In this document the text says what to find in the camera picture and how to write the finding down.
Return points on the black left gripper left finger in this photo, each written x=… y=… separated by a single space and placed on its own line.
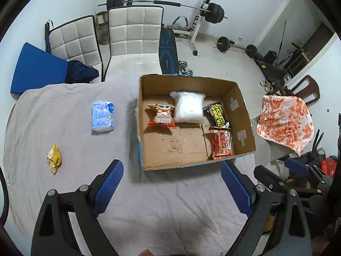
x=53 y=233

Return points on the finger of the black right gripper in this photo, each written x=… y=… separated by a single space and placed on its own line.
x=276 y=184
x=314 y=174

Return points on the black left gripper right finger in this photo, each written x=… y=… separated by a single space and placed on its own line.
x=290 y=232

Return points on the red snack bag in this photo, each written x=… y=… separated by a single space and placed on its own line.
x=221 y=142

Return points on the yellow snack packet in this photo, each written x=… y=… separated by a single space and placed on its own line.
x=54 y=159

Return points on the black shoe shine wipes pack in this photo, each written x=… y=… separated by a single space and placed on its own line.
x=216 y=115

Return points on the white knit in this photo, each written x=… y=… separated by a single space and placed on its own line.
x=188 y=107

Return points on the orange cartoon snack bag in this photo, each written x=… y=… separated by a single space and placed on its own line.
x=163 y=116

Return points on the light blue tissue pack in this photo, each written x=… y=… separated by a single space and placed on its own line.
x=102 y=116

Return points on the person's hand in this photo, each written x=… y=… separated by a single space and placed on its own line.
x=146 y=252

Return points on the grey chair seat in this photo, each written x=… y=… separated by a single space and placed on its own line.
x=267 y=151

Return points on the orange white patterned cloth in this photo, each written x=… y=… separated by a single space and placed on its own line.
x=286 y=120

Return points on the brown wooden chair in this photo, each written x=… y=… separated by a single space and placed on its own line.
x=311 y=89

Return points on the black exercise machine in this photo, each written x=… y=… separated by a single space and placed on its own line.
x=279 y=74

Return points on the grey table cloth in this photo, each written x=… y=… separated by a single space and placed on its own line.
x=173 y=211

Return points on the brown cardboard box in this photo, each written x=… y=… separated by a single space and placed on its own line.
x=189 y=143

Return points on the floor barbell black plates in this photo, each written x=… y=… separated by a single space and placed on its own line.
x=223 y=44

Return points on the chrome dumbbell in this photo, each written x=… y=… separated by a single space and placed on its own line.
x=183 y=68

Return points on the black blue weight bench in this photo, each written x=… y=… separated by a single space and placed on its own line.
x=168 y=54

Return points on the dark navy cloth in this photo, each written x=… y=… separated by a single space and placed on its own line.
x=78 y=72

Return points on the blue foam mat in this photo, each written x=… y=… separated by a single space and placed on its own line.
x=36 y=68

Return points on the barbell on white rack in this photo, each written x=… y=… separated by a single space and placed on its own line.
x=208 y=11

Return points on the white quilted chair right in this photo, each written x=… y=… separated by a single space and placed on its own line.
x=134 y=37

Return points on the white quilted chair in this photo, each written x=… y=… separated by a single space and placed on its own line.
x=77 y=40
x=134 y=37

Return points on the white quilted chair left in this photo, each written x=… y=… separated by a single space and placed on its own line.
x=77 y=40

